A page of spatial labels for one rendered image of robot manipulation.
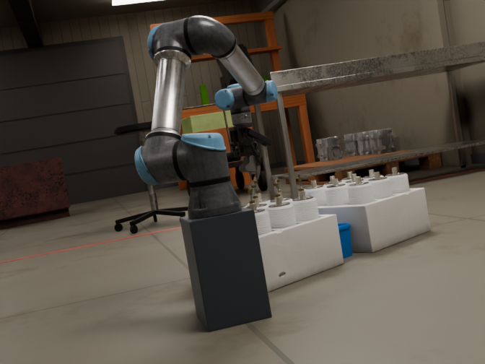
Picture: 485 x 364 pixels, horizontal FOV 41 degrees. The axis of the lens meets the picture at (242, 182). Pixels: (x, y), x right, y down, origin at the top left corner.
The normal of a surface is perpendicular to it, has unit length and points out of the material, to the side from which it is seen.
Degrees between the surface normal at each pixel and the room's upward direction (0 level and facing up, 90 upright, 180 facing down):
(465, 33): 90
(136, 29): 90
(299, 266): 90
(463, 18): 90
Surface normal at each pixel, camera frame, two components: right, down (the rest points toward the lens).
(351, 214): -0.74, 0.16
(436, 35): -0.96, 0.18
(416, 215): 0.65, -0.07
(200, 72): 0.24, 0.02
